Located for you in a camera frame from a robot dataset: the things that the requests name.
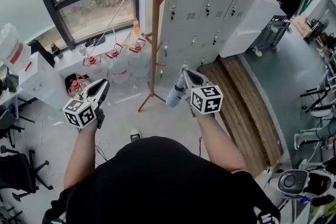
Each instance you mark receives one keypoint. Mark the person's black shirt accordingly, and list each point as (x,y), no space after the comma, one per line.
(162,186)

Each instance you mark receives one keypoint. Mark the brown cardboard box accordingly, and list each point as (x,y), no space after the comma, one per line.
(301,25)

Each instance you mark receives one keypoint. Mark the thin white rod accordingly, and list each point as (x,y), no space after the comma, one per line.
(120,5)

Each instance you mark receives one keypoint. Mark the person's right forearm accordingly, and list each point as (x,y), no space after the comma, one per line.
(218,144)

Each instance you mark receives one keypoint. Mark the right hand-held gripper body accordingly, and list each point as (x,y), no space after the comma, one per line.
(207,99)

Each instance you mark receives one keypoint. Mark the orange drink bottle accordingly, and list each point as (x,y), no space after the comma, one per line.
(136,26)

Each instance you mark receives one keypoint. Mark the grey metal locker cabinet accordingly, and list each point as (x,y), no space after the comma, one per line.
(210,8)

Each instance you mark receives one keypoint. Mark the person's left forearm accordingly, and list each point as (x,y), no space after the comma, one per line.
(80,154)

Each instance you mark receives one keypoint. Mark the small clear bottle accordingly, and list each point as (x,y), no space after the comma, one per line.
(82,50)

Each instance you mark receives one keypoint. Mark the brown wooden coat stand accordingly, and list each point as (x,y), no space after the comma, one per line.
(155,34)

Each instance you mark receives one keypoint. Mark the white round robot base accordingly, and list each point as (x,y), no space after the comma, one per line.
(291,182)

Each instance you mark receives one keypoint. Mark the black framed window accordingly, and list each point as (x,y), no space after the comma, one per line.
(92,0)

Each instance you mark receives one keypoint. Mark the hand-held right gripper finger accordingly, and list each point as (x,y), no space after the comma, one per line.
(187,80)
(197,76)

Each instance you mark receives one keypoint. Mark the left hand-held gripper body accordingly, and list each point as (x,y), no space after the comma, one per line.
(78,114)

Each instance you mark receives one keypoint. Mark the large clear red-labelled water jug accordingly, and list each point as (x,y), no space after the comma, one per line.
(13,47)

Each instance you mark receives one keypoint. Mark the black office chair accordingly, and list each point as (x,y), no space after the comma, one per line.
(18,170)

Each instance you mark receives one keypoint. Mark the white side cabinet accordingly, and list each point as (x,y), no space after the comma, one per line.
(42,78)

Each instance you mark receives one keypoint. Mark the person's white and black shoe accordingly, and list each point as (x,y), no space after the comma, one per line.
(136,134)

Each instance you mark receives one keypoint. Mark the dark grey wheeled cart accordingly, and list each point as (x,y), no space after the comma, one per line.
(270,34)

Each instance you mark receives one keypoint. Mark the dark cylindrical container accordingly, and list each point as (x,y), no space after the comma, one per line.
(56,50)

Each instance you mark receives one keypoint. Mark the light blue umbrella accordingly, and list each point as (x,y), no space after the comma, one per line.
(174,95)

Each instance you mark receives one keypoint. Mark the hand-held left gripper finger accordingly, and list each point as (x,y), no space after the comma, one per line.
(104,93)
(95,84)

